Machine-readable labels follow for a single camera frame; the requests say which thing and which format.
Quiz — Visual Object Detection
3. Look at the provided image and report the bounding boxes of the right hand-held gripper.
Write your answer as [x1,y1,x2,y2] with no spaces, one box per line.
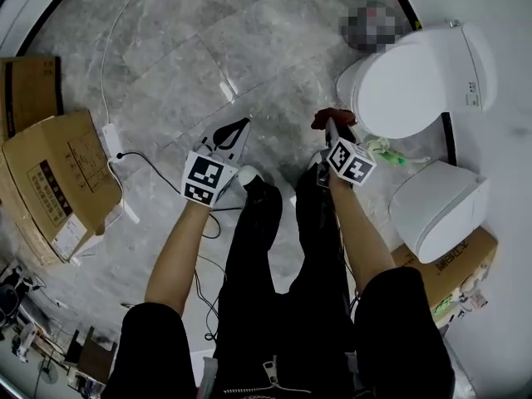
[314,118,378,188]

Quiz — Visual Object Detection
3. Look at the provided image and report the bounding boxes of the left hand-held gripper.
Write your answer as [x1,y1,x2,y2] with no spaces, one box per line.
[180,116,252,209]

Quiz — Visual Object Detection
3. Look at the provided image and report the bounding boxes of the dark red cloth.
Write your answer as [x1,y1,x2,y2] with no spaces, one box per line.
[310,106,358,132]

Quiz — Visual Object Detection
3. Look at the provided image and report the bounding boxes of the white toilet with lid sticker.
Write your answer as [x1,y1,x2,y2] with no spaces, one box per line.
[335,21,498,140]

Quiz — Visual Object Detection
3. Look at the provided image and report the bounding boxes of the person's left forearm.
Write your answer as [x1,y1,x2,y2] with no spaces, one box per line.
[144,199,217,318]

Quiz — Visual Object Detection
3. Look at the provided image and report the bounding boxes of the person's right forearm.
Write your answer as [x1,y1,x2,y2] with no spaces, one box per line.
[328,176,397,294]

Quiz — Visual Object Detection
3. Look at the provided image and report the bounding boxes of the white smart toilet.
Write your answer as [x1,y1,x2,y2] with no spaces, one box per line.
[388,159,491,265]

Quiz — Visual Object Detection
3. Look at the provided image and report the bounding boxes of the person's white right shoe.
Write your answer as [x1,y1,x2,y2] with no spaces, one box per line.
[307,150,329,172]

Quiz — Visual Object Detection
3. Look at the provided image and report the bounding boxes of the person's white shoe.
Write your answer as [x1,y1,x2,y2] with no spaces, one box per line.
[236,165,265,190]
[307,150,329,172]

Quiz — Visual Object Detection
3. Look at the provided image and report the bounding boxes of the person's white left shoe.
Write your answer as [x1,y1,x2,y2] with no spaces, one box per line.
[236,165,265,190]

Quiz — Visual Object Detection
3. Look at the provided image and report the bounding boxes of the person's black trousers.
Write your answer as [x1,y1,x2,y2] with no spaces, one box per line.
[209,168,358,399]

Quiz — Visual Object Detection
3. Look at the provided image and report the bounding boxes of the white power strip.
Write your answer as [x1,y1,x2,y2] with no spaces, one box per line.
[101,123,126,162]

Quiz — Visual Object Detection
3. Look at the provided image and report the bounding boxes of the large tan cardboard box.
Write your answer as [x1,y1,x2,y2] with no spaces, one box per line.
[390,226,499,328]

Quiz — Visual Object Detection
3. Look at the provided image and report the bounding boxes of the open printed cardboard box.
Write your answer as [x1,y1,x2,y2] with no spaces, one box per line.
[0,109,125,268]

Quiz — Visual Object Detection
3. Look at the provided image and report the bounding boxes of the flat brown cardboard box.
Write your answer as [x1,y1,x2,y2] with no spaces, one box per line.
[0,55,66,140]

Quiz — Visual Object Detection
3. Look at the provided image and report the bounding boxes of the pale plush toy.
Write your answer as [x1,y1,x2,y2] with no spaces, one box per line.
[459,287,490,313]

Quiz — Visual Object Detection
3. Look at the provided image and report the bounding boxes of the person's black top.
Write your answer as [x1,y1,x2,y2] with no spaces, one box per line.
[99,266,456,399]

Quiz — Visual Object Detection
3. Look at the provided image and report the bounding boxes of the small brown open box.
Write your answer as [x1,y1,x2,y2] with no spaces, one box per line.
[66,326,117,384]

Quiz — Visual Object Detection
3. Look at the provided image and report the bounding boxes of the black power cable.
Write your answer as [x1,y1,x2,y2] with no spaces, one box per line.
[117,150,228,240]

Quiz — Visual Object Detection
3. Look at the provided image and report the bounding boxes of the white power cable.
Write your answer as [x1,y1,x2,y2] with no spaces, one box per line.
[99,0,145,128]

